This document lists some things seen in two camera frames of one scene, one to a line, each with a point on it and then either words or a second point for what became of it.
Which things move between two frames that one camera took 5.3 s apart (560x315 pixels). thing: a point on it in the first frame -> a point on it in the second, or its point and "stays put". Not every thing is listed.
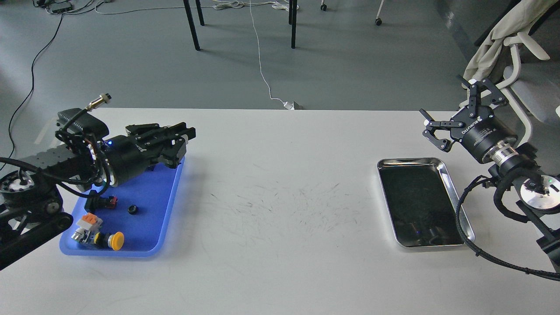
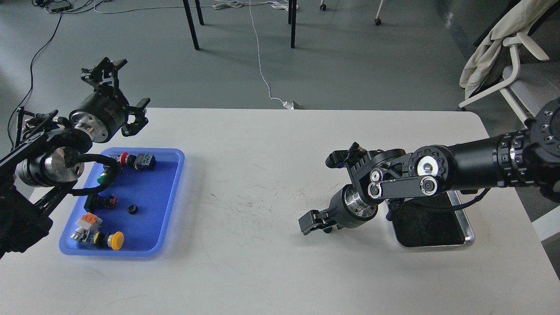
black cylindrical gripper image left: (126, 156) -> (105, 112)
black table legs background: (292, 12) stays put
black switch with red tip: (93, 204) stays put
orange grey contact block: (86, 227) stays put
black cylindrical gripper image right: (481, 133) -> (348, 210)
